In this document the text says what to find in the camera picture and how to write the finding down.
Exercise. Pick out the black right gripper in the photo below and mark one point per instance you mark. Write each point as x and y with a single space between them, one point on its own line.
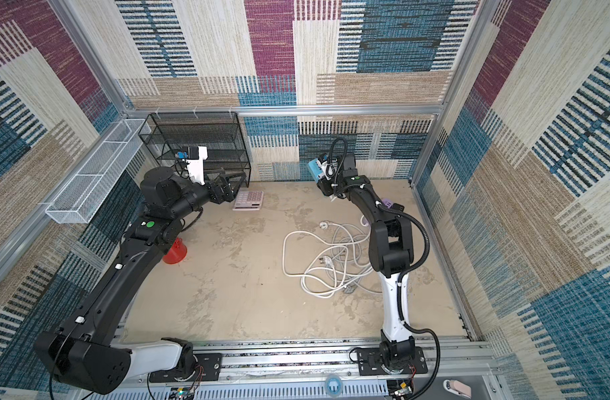
327 187

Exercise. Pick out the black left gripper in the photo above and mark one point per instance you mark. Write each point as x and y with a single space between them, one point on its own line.
228 195

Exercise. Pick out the purple power strip with cord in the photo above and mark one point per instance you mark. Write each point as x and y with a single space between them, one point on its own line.
340 268

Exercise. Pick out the teal power strip with cord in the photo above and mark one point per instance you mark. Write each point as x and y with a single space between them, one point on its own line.
315 170

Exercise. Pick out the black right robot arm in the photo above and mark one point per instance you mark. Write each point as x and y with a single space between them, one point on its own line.
390 252

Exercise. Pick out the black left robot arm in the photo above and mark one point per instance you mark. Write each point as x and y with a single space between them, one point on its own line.
79 352

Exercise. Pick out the pink calculator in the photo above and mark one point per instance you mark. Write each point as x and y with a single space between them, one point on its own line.
249 201

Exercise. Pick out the red pen cup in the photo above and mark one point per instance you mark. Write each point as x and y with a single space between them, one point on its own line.
176 253

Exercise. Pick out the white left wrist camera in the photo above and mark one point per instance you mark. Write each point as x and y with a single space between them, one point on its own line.
194 158

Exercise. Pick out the black wire mesh shelf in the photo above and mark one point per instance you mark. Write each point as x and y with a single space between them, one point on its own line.
164 135

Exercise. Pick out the white wire mesh basket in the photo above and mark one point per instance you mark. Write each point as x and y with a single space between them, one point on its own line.
86 191

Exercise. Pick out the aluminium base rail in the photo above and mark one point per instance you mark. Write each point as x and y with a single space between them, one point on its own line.
324 369

